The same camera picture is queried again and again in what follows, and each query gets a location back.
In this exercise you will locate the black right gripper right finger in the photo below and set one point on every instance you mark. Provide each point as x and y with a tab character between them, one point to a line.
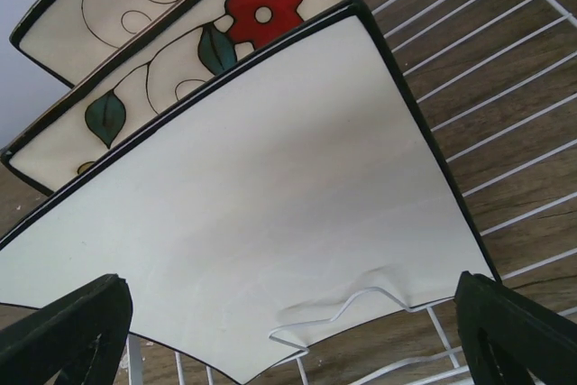
510	339

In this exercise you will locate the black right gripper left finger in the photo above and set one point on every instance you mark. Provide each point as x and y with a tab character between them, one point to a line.
76	339

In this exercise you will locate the plain white square plate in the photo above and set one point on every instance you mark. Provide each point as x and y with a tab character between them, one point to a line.
298	195

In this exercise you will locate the floral square plate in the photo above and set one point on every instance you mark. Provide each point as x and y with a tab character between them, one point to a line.
190	44
70	38

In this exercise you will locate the floral square plate front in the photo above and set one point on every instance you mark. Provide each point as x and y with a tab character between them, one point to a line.
190	44

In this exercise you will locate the white wire dish rack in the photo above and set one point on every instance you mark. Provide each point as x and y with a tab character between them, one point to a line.
496	80

